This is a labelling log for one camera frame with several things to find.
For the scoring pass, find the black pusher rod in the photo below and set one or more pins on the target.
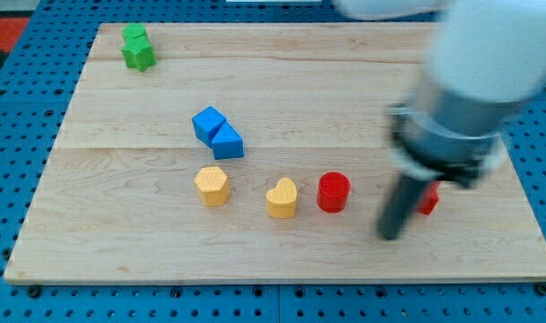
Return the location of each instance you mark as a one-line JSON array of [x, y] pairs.
[[400, 205]]

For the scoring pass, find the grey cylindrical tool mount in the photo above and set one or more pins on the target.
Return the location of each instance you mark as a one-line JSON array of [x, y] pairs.
[[439, 134]]

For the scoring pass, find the blue triangle block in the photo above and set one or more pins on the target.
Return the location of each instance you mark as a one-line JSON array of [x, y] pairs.
[[227, 143]]

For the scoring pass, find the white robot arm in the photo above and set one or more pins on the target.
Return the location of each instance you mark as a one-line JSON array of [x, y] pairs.
[[486, 59]]

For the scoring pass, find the yellow hexagon block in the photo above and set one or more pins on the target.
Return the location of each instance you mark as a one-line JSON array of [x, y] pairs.
[[212, 186]]

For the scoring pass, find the red star block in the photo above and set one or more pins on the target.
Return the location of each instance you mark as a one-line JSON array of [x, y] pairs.
[[429, 200]]

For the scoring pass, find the red cylinder block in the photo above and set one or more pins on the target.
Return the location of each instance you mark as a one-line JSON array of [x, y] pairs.
[[332, 192]]

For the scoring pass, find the yellow heart block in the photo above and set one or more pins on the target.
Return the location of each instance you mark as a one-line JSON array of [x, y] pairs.
[[281, 201]]

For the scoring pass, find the blue cube block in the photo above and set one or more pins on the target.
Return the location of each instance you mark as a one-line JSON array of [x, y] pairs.
[[207, 123]]

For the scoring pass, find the wooden board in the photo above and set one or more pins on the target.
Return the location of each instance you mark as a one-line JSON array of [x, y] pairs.
[[116, 203]]

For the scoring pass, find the green star block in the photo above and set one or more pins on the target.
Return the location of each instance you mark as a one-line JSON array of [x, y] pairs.
[[138, 54]]

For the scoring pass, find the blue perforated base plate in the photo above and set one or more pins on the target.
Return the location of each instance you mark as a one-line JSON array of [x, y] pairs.
[[43, 47]]

